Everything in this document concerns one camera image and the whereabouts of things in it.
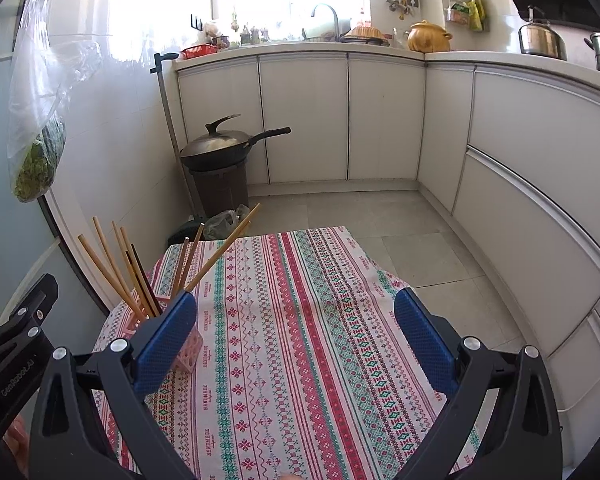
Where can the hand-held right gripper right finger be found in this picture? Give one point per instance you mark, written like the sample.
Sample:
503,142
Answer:
425,345

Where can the grey mop pole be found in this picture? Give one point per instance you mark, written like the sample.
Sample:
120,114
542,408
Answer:
170,120

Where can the plastic bag of greens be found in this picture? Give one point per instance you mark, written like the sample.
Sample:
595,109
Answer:
35,170

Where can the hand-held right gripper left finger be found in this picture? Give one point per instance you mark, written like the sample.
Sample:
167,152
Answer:
165,340

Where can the curved steel faucet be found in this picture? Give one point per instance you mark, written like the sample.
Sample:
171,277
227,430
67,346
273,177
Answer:
325,10

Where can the cluster of small jars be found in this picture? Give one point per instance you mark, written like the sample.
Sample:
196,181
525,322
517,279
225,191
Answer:
250,36

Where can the yellow clay pot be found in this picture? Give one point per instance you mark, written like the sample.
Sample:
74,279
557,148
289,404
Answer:
428,37

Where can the person's left hand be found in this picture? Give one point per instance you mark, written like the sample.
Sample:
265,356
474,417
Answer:
17,440

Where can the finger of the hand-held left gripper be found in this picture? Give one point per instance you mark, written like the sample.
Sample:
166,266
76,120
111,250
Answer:
35,302

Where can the woven bamboo basket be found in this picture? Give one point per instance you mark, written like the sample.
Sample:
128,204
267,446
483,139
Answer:
362,34

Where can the white kitchen base cabinets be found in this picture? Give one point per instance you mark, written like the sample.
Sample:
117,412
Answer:
305,120

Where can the white kitchen countertop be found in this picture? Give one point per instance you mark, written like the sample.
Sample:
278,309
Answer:
330,48

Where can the frosted glass sliding door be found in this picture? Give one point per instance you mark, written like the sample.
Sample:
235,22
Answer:
10,240

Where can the bunch of bamboo chopsticks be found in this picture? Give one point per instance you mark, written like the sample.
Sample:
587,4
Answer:
220,250

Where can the pink lattice utensil holder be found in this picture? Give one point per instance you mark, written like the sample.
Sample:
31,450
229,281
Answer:
190,355

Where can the steel kettle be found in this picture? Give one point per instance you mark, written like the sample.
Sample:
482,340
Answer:
540,37

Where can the wall rack with packets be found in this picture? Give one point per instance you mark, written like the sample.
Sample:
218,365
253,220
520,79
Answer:
462,12

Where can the black wok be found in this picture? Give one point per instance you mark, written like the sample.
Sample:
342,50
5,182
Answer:
220,152

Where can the person's right hand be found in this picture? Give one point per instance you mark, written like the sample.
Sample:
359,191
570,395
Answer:
292,477

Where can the dark wok lid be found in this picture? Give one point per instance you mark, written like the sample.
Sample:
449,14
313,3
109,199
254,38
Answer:
215,141

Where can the crumpled clear plastic bag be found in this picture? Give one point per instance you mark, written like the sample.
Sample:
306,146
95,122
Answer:
222,225

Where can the red plastic basket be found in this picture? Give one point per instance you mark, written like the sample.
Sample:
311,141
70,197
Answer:
198,51

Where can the brown plastic bin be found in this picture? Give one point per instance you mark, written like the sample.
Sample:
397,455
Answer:
220,190

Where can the patterned striped tablecloth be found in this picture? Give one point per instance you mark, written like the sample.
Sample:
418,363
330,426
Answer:
290,335

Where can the dark object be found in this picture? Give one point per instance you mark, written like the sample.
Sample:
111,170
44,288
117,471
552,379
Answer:
185,235

